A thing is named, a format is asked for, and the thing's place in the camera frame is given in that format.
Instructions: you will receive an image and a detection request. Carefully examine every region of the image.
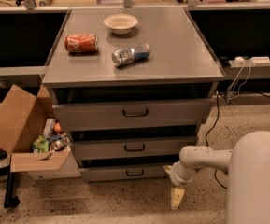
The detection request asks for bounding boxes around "white bowl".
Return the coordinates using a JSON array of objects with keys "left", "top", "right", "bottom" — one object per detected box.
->
[{"left": 104, "top": 14, "right": 138, "bottom": 35}]

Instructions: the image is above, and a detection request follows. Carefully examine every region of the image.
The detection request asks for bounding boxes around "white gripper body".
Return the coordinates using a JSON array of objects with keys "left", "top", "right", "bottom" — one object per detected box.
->
[{"left": 169, "top": 161, "right": 196, "bottom": 187}]

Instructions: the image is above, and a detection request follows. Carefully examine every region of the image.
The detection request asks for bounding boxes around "grey drawer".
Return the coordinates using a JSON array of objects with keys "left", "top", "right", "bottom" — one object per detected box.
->
[
  {"left": 72, "top": 136, "right": 197, "bottom": 161},
  {"left": 80, "top": 163, "right": 167, "bottom": 182},
  {"left": 52, "top": 99, "right": 211, "bottom": 131}
]

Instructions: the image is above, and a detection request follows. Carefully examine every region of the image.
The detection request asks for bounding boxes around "brown cardboard box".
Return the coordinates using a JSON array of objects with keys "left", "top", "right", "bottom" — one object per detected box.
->
[{"left": 0, "top": 85, "right": 70, "bottom": 172}]

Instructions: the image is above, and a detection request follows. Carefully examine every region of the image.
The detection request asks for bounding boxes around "crushed can in box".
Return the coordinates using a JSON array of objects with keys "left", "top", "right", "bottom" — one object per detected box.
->
[{"left": 49, "top": 133, "right": 70, "bottom": 151}]

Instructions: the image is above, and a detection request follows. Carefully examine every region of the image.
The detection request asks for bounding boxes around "black left stand leg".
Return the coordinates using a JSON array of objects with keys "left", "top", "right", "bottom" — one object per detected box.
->
[{"left": 4, "top": 172, "right": 20, "bottom": 208}]

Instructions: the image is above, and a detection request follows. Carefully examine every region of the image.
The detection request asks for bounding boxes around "silver can in box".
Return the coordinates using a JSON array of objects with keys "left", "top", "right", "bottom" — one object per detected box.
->
[{"left": 43, "top": 118, "right": 56, "bottom": 138}]

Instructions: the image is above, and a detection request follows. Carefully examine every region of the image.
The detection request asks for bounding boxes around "orange fruit in box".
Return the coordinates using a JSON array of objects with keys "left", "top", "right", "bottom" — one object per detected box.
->
[{"left": 54, "top": 122, "right": 62, "bottom": 133}]

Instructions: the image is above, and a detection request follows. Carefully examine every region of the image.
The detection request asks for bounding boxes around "orange soda can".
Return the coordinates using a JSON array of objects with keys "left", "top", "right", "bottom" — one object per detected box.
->
[{"left": 64, "top": 33, "right": 98, "bottom": 53}]

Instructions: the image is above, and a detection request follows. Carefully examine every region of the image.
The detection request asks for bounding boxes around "grey middle drawer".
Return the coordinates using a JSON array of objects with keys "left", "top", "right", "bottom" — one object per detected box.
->
[{"left": 72, "top": 136, "right": 197, "bottom": 161}]

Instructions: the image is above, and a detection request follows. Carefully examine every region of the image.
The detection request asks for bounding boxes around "grey top drawer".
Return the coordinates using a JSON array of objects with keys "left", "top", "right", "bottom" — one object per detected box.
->
[{"left": 52, "top": 99, "right": 211, "bottom": 131}]

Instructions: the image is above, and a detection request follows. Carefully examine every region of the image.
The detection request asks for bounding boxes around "silver blue crushed can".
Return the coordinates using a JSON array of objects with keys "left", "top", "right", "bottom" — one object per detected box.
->
[{"left": 112, "top": 43, "right": 150, "bottom": 67}]

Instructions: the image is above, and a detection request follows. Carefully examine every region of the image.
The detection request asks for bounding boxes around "green snack bag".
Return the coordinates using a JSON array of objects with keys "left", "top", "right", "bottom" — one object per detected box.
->
[{"left": 32, "top": 135, "right": 50, "bottom": 153}]

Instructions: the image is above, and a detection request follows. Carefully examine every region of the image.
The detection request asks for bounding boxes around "white power strip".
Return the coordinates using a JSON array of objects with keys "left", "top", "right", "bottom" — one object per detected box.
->
[{"left": 232, "top": 56, "right": 270, "bottom": 67}]

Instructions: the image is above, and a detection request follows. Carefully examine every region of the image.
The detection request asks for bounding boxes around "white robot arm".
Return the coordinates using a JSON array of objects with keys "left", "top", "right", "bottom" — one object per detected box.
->
[{"left": 164, "top": 131, "right": 270, "bottom": 224}]

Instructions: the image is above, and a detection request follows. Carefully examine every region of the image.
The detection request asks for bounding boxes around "grey bottom drawer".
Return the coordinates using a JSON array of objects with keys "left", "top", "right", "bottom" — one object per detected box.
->
[{"left": 80, "top": 163, "right": 167, "bottom": 182}]

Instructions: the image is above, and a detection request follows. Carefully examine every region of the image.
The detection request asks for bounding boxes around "grey drawer cabinet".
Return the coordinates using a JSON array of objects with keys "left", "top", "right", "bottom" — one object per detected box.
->
[{"left": 43, "top": 7, "right": 223, "bottom": 170}]

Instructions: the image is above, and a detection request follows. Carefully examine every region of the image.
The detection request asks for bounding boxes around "black power cable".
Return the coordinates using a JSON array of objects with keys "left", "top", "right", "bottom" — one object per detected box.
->
[{"left": 205, "top": 91, "right": 229, "bottom": 190}]

